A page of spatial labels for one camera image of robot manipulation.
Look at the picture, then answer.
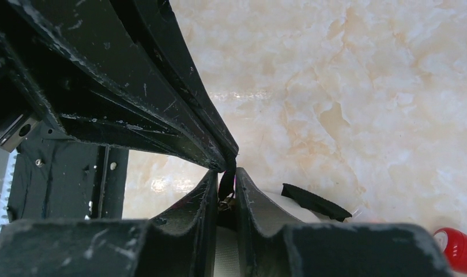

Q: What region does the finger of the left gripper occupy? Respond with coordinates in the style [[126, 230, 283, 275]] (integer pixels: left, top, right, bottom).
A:
[[111, 1, 239, 160]]

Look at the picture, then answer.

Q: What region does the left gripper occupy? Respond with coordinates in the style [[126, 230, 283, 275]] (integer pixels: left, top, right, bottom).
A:
[[0, 1, 228, 172]]

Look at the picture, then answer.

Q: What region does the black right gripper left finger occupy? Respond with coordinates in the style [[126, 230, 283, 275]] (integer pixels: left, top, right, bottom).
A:
[[0, 171, 218, 276]]

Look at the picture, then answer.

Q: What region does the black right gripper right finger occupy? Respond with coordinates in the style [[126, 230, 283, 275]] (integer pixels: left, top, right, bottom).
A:
[[235, 168, 453, 276]]

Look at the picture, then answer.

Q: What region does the cream canvas backpack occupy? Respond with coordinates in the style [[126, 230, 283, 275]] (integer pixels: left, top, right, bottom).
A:
[[213, 163, 351, 276]]

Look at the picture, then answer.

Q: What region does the red black stamp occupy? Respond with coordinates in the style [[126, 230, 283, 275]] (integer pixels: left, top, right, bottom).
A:
[[434, 227, 467, 274]]

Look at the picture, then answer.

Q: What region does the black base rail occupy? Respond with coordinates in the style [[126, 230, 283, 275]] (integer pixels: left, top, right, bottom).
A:
[[5, 123, 129, 222]]

